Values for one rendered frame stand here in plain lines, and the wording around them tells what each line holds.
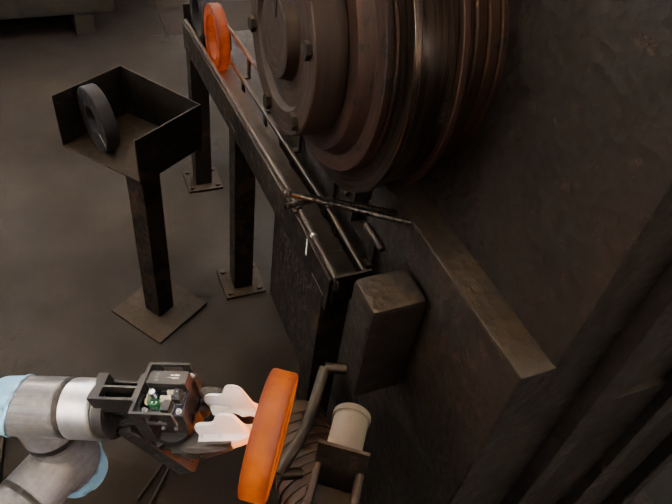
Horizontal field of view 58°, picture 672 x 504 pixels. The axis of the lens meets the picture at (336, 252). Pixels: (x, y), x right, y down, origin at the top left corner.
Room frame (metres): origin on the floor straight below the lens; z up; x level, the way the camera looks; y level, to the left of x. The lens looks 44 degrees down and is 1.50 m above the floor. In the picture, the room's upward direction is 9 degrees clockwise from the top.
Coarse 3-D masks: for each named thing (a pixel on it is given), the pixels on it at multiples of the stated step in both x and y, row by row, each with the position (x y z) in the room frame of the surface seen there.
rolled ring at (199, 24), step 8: (192, 0) 1.87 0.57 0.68; (200, 0) 1.77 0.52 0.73; (208, 0) 1.78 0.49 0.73; (192, 8) 1.88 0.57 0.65; (200, 8) 1.77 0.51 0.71; (192, 16) 1.87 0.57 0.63; (200, 16) 1.77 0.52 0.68; (192, 24) 1.87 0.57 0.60; (200, 24) 1.87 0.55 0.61; (200, 32) 1.84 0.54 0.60; (200, 40) 1.78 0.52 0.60
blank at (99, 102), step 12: (84, 96) 1.17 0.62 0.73; (96, 96) 1.16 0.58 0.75; (84, 108) 1.19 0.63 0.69; (96, 108) 1.13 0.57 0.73; (108, 108) 1.14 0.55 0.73; (84, 120) 1.20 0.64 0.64; (96, 120) 1.14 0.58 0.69; (108, 120) 1.13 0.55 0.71; (96, 132) 1.17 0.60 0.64; (108, 132) 1.12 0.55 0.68; (96, 144) 1.17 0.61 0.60; (108, 144) 1.12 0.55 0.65
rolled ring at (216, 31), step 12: (204, 12) 1.73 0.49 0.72; (216, 12) 1.64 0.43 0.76; (204, 24) 1.73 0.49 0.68; (216, 24) 1.61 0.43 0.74; (216, 36) 1.61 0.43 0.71; (228, 36) 1.60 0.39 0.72; (216, 48) 1.70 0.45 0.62; (228, 48) 1.59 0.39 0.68; (216, 60) 1.61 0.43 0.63; (228, 60) 1.60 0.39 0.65
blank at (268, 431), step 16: (272, 384) 0.39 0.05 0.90; (288, 384) 0.40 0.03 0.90; (272, 400) 0.37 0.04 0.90; (288, 400) 0.38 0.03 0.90; (256, 416) 0.35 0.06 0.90; (272, 416) 0.35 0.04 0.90; (288, 416) 0.41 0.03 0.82; (256, 432) 0.33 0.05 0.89; (272, 432) 0.34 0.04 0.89; (256, 448) 0.32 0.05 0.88; (272, 448) 0.32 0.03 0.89; (256, 464) 0.31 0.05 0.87; (272, 464) 0.31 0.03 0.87; (240, 480) 0.30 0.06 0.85; (256, 480) 0.30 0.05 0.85; (272, 480) 0.34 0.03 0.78; (240, 496) 0.30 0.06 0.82; (256, 496) 0.29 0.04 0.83
